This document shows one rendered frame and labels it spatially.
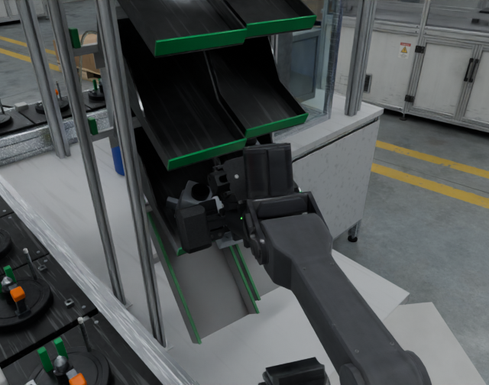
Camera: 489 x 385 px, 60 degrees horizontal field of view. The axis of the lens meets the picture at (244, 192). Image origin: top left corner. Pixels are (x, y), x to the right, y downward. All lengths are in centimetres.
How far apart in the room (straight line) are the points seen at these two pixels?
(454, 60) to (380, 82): 71
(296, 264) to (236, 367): 59
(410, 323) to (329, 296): 75
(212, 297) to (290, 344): 24
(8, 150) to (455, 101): 371
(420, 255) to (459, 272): 22
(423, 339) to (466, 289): 154
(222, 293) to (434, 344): 50
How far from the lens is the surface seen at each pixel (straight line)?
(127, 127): 68
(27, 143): 189
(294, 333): 102
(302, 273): 38
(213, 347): 99
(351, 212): 247
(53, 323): 96
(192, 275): 84
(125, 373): 84
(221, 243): 66
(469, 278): 268
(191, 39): 56
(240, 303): 87
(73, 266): 111
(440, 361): 105
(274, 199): 47
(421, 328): 110
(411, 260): 267
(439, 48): 437
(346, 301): 35
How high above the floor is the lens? 164
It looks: 32 degrees down
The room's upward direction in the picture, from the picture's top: straight up
